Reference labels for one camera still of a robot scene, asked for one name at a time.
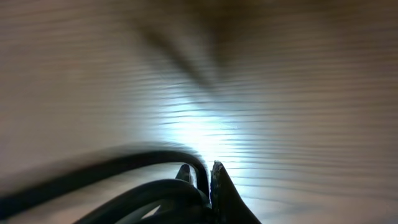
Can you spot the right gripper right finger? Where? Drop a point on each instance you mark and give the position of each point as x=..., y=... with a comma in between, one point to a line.
x=227, y=205

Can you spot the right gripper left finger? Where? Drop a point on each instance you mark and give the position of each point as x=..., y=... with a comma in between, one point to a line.
x=185, y=173

